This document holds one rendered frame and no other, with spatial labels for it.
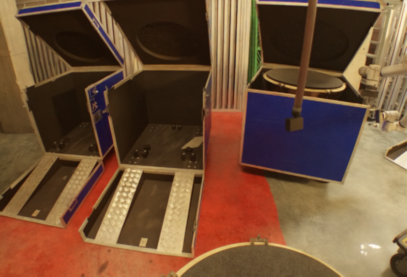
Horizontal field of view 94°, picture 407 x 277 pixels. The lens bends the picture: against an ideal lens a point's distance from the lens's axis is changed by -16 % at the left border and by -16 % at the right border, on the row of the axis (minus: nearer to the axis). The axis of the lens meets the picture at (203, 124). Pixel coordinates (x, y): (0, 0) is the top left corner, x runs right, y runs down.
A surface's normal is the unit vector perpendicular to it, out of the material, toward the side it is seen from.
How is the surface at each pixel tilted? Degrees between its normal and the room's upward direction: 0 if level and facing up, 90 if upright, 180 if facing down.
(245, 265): 0
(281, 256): 0
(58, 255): 0
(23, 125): 90
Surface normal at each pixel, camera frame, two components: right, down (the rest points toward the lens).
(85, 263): 0.00, -0.90
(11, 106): -0.01, 0.44
